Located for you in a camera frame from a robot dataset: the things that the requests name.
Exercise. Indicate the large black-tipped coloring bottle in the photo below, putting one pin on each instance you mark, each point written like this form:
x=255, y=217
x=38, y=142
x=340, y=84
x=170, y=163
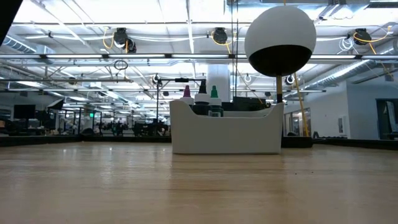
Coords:
x=202, y=88

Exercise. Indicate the large purple-tipped coloring bottle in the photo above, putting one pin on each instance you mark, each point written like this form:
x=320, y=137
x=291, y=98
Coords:
x=186, y=91

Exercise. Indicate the large green-tipped coloring bottle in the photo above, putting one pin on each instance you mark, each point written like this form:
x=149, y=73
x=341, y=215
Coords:
x=214, y=91

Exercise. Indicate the grey plastic bin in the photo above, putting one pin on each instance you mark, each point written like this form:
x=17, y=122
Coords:
x=224, y=137

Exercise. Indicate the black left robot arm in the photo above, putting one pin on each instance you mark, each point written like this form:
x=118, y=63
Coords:
x=7, y=15

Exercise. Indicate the black monitor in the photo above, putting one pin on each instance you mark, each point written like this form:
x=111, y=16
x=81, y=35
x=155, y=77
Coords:
x=248, y=102

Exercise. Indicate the round ceiling fixture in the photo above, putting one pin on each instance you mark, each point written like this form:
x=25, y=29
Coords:
x=247, y=77
x=289, y=79

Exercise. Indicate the overhead light bar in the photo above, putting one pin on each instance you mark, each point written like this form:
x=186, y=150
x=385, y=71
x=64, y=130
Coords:
x=140, y=56

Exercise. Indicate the white globe table lamp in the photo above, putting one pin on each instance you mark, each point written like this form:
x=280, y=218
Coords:
x=280, y=28

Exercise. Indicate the dark distant monitor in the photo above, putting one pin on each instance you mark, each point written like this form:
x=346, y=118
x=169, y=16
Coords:
x=24, y=111

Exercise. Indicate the white wall box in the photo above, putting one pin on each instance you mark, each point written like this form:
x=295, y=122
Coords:
x=343, y=126

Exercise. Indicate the black aluminium rig frame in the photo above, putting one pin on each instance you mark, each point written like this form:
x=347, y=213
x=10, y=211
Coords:
x=357, y=143

